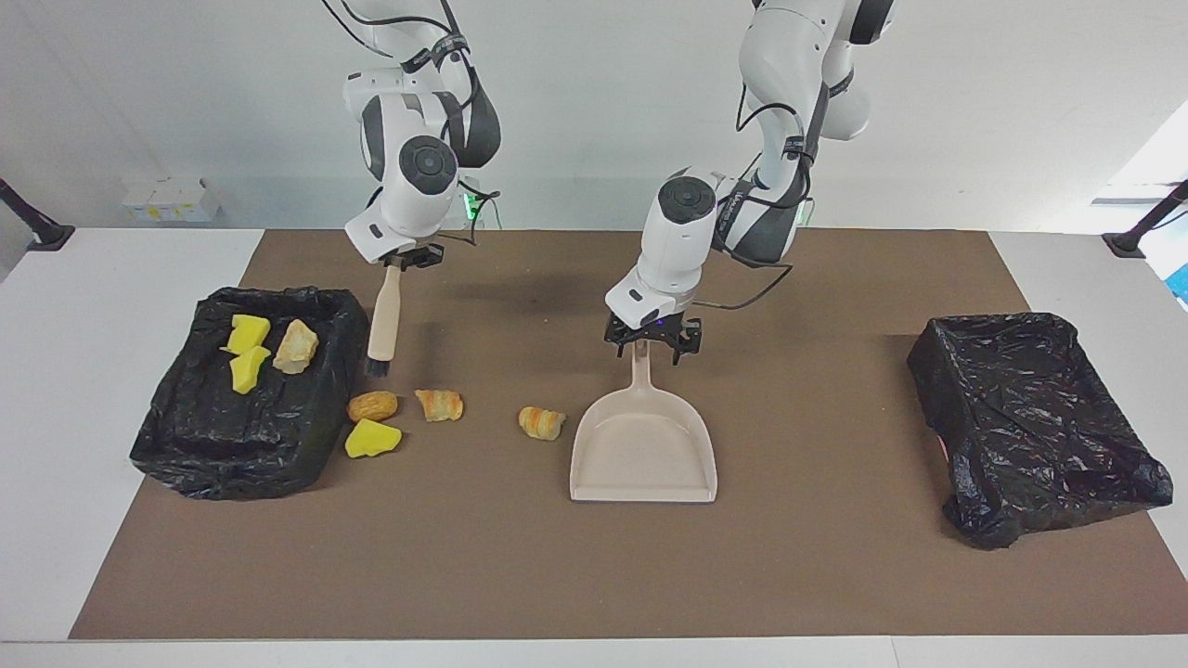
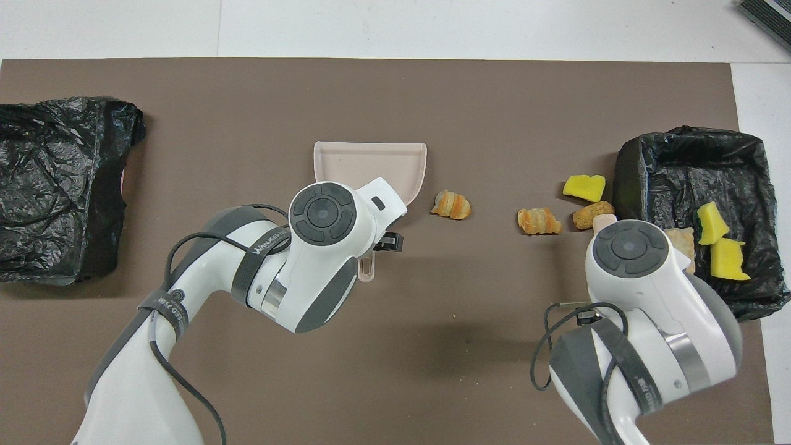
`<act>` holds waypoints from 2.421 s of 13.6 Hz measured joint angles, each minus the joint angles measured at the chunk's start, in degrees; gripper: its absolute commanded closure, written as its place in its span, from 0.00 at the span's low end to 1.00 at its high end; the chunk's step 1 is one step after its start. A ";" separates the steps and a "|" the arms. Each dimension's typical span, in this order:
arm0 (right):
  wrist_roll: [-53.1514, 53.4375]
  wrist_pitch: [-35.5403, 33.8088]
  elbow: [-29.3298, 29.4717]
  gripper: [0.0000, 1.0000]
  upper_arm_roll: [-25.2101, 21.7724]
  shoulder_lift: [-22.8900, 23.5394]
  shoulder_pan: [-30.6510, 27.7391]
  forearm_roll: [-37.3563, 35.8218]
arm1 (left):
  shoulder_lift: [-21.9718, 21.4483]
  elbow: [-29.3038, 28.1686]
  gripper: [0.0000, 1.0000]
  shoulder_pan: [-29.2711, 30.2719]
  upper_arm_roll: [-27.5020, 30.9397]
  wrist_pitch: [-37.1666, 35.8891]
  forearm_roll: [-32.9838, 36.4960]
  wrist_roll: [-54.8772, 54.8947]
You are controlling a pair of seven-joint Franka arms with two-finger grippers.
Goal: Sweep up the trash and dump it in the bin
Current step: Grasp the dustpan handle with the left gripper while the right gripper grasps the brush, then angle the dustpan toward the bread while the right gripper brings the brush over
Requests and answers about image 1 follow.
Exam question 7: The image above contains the beige hand brush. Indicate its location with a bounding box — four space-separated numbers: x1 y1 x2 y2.
364 264 404 379

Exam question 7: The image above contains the beige plastic dustpan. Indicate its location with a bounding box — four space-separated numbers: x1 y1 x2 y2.
569 341 718 504

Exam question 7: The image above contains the orange striped croissant piece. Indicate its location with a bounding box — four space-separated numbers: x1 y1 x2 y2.
415 389 465 423
518 406 567 442

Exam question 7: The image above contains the pale bread chunk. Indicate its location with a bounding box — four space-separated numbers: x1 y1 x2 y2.
272 319 320 375

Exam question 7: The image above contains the brown potato piece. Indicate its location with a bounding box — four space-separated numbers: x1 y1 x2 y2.
347 391 400 423

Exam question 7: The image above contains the notched yellow sponge piece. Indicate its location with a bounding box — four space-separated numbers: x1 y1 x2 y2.
220 315 272 356

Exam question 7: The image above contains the plain yellow sponge piece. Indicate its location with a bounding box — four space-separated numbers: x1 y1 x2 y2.
344 419 404 459

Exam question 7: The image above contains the green and yellow sponge piece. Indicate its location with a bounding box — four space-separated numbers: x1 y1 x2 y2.
229 345 272 395

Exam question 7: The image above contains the black bag-lined bin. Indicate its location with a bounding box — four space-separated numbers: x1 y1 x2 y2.
129 286 370 502
907 312 1175 550

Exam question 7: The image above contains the white power strip box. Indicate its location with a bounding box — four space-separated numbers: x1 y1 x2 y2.
122 176 222 224

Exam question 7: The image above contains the brown table mat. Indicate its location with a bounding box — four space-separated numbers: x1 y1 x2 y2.
69 229 1188 641

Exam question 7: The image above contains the black stand foot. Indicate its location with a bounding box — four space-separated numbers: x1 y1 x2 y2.
1102 179 1188 259
0 178 76 252

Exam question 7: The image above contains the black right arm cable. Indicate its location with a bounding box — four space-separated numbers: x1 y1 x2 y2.
320 0 504 250

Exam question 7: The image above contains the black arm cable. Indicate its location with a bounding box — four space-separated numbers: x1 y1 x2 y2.
691 79 808 312
320 0 504 250

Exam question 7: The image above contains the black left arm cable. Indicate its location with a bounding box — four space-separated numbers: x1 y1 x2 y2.
691 79 808 312

